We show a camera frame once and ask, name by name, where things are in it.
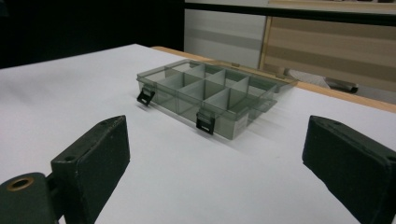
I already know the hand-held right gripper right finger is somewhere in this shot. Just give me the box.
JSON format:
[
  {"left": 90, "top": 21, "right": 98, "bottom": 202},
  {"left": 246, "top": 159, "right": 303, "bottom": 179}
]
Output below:
[{"left": 302, "top": 115, "right": 396, "bottom": 224}]

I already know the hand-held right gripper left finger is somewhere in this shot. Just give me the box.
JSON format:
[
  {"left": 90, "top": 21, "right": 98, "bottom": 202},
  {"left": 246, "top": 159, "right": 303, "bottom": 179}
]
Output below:
[{"left": 50, "top": 115, "right": 132, "bottom": 224}]

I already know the dark curtain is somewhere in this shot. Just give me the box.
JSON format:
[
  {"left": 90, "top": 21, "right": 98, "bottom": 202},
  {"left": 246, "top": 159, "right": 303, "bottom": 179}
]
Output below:
[{"left": 0, "top": 0, "right": 186, "bottom": 70}]

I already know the transparent grey compartment box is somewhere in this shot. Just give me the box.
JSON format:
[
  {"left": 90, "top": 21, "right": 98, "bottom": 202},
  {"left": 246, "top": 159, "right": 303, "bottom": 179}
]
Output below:
[{"left": 135, "top": 58, "right": 299, "bottom": 141}]

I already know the black chair base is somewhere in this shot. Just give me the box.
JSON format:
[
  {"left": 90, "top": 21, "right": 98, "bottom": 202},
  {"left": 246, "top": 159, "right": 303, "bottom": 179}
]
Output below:
[{"left": 323, "top": 77, "right": 360, "bottom": 94}]

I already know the black horizontal frame bar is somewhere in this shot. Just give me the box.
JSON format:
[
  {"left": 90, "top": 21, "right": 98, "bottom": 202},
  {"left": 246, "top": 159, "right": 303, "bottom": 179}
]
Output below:
[{"left": 184, "top": 2, "right": 396, "bottom": 27}]

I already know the light wooden desk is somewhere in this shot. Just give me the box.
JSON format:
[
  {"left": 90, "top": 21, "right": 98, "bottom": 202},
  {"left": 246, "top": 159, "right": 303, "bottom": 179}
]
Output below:
[{"left": 258, "top": 0, "right": 396, "bottom": 94}]

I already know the white cabinet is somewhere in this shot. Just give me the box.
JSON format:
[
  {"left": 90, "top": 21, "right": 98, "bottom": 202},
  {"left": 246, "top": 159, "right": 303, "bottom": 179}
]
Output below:
[{"left": 184, "top": 8, "right": 267, "bottom": 70}]

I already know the white table sheet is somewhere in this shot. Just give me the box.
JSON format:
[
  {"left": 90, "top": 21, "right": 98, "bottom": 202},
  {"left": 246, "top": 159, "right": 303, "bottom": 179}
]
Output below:
[{"left": 0, "top": 43, "right": 396, "bottom": 224}]

